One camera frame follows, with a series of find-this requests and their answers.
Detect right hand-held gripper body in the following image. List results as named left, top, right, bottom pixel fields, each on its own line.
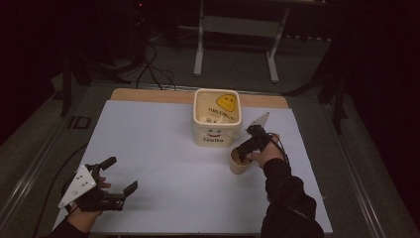
left=238, top=111, right=275, bottom=159

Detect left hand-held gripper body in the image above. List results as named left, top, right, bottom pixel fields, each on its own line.
left=57, top=161, right=128, bottom=213

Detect brown paper cup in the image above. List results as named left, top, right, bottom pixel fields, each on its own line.
left=229, top=146, right=260, bottom=176

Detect person's right hand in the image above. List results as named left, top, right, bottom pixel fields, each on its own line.
left=247, top=133, right=285, bottom=171

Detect person's left hand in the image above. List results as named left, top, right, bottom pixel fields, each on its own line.
left=64, top=176, right=113, bottom=234

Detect cream smiley-face plastic bin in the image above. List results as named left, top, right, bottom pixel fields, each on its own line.
left=191, top=87, right=244, bottom=149

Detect white table mat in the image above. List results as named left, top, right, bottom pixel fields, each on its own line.
left=52, top=99, right=334, bottom=235

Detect dark floor socket box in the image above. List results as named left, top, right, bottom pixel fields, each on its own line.
left=66, top=115, right=92, bottom=131

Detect black stand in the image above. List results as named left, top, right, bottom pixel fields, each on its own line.
left=282, top=19, right=353, bottom=135
left=52, top=29, right=133, bottom=117

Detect white metal stand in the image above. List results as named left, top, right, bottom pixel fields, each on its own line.
left=193, top=0, right=292, bottom=84

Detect power strip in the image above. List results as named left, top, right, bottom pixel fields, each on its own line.
left=285, top=32, right=333, bottom=44

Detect black device with red light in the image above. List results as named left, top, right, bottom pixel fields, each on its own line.
left=129, top=0, right=149, bottom=65

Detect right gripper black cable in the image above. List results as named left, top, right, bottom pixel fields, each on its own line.
left=267, top=132, right=292, bottom=167

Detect black floor cables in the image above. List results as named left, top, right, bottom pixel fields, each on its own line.
left=134, top=42, right=177, bottom=91

